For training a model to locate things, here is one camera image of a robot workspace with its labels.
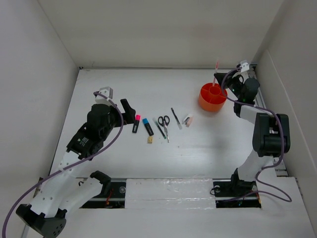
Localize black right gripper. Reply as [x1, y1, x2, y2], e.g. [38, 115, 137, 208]
[215, 68, 244, 100]

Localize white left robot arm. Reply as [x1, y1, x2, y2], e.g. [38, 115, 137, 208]
[16, 99, 136, 238]

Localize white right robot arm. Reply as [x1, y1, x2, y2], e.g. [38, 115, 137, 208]
[212, 69, 291, 199]

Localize pink cap black highlighter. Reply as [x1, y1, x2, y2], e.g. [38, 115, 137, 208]
[132, 115, 141, 133]

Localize blue cap black highlighter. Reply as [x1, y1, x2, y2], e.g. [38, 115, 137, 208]
[142, 118, 154, 136]

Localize orange round desk organizer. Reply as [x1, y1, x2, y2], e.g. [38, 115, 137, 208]
[198, 83, 227, 112]

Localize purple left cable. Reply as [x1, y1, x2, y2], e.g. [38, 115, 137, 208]
[1, 91, 124, 238]

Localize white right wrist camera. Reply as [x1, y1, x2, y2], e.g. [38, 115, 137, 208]
[236, 60, 250, 73]

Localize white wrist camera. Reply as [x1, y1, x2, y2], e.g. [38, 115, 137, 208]
[236, 60, 250, 73]
[95, 87, 113, 106]

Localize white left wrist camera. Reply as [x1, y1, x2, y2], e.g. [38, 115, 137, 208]
[95, 87, 113, 106]

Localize black handled scissors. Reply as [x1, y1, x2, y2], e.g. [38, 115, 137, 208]
[158, 115, 170, 142]

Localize aluminium rail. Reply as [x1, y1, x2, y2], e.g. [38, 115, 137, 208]
[249, 64, 288, 177]

